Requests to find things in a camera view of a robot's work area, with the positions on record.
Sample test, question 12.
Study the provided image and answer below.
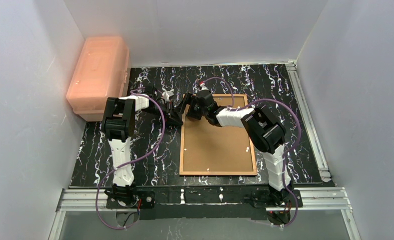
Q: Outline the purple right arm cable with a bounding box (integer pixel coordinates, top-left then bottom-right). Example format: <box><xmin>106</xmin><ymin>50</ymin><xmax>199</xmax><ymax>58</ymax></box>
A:
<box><xmin>201</xmin><ymin>76</ymin><xmax>303</xmax><ymax>227</ymax></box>

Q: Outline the brown fibreboard backing board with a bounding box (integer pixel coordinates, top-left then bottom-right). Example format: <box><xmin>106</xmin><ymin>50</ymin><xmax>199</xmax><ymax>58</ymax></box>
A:
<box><xmin>183</xmin><ymin>96</ymin><xmax>254</xmax><ymax>173</ymax></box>

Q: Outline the wooden picture frame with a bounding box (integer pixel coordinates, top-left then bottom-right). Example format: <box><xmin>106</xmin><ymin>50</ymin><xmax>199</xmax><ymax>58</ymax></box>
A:
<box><xmin>179</xmin><ymin>94</ymin><xmax>258</xmax><ymax>176</ymax></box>

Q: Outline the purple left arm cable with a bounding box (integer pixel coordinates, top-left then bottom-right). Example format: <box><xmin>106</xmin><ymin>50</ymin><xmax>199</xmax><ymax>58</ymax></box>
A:
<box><xmin>95</xmin><ymin>86</ymin><xmax>166</xmax><ymax>230</ymax></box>

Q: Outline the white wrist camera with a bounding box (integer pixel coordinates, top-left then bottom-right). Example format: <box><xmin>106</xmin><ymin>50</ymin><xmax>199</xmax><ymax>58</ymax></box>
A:
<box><xmin>161</xmin><ymin>90</ymin><xmax>174</xmax><ymax>103</ymax></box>
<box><xmin>198</xmin><ymin>81</ymin><xmax>210</xmax><ymax>92</ymax></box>

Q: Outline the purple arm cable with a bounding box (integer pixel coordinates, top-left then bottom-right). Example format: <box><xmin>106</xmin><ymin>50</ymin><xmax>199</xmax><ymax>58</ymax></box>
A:
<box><xmin>201</xmin><ymin>76</ymin><xmax>303</xmax><ymax>227</ymax></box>
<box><xmin>95</xmin><ymin>86</ymin><xmax>166</xmax><ymax>230</ymax></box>

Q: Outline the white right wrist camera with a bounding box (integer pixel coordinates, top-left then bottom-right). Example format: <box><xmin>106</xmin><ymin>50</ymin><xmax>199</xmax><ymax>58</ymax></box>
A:
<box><xmin>198</xmin><ymin>81</ymin><xmax>210</xmax><ymax>92</ymax></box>

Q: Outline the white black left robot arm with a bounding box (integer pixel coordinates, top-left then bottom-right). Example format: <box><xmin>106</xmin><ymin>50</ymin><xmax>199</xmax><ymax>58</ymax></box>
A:
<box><xmin>102</xmin><ymin>85</ymin><xmax>183</xmax><ymax>187</ymax></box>

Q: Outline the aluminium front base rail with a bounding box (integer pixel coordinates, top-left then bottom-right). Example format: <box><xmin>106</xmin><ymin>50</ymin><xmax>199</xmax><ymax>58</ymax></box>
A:
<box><xmin>49</xmin><ymin>186</ymin><xmax>361</xmax><ymax>240</ymax></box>

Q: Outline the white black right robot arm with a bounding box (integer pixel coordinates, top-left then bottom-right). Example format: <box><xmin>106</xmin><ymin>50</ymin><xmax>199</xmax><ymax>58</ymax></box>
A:
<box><xmin>175</xmin><ymin>89</ymin><xmax>291</xmax><ymax>192</ymax></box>

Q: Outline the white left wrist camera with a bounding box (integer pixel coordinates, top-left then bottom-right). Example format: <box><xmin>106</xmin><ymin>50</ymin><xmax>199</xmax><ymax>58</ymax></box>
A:
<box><xmin>161</xmin><ymin>90</ymin><xmax>174</xmax><ymax>103</ymax></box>

